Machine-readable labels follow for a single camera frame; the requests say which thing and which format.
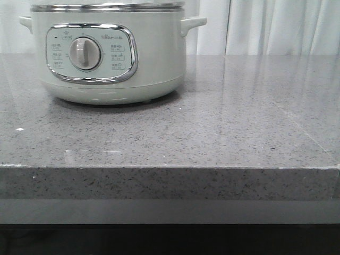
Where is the glass pot lid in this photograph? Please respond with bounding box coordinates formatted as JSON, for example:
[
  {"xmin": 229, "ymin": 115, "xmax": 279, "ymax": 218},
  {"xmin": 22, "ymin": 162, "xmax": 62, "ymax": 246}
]
[{"xmin": 30, "ymin": 1, "xmax": 185, "ymax": 13}]

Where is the pale green electric cooking pot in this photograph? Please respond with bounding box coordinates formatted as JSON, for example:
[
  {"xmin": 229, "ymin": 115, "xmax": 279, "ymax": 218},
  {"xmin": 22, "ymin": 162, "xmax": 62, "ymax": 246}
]
[{"xmin": 29, "ymin": 10, "xmax": 207, "ymax": 105}]

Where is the white pleated curtain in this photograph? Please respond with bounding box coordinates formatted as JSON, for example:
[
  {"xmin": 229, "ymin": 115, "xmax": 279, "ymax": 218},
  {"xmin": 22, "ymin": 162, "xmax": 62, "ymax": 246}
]
[{"xmin": 1, "ymin": 1, "xmax": 339, "ymax": 55}]

